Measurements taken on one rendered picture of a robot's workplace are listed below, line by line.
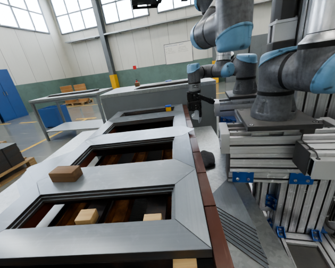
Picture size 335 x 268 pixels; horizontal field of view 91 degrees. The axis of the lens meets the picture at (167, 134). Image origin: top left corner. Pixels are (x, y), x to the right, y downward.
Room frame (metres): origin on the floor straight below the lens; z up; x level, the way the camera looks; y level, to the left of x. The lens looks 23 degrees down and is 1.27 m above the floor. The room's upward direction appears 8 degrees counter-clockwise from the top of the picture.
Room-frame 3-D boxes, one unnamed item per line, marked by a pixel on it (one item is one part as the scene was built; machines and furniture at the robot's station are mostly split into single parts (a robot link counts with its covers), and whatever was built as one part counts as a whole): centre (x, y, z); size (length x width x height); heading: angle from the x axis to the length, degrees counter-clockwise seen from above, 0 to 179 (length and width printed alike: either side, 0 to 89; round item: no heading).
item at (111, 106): (1.88, 0.05, 0.51); 1.30 x 0.04 x 1.01; 85
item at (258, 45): (8.49, -4.93, 0.98); 1.00 x 0.48 x 1.95; 75
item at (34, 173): (0.87, 0.81, 0.77); 0.45 x 0.20 x 0.04; 175
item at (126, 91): (2.16, 0.03, 1.03); 1.30 x 0.60 x 0.04; 85
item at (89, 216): (0.45, 0.34, 0.79); 0.06 x 0.05 x 0.04; 85
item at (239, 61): (1.08, -0.54, 1.20); 0.13 x 0.12 x 0.14; 32
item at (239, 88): (1.07, -0.54, 1.09); 0.15 x 0.15 x 0.10
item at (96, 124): (3.77, 1.95, 0.49); 1.60 x 0.70 x 0.99; 78
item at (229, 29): (0.43, -0.18, 1.34); 0.11 x 0.08 x 0.11; 11
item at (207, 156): (0.89, -0.22, 0.70); 0.20 x 0.10 x 0.03; 168
